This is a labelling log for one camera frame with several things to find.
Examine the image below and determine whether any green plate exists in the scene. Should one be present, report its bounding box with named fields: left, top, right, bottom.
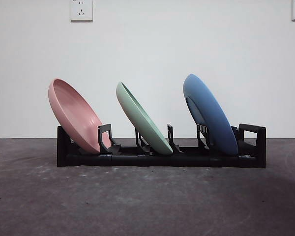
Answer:
left=116, top=81, right=174, bottom=156

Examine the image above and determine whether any blue plate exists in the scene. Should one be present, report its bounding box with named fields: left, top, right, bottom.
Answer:
left=183, top=73, right=238, bottom=157

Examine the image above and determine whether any pink plate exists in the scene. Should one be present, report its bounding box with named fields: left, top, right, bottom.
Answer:
left=48, top=78, right=104, bottom=153

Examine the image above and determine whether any black plastic dish rack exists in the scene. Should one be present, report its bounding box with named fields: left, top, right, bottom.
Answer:
left=57, top=122, right=266, bottom=169

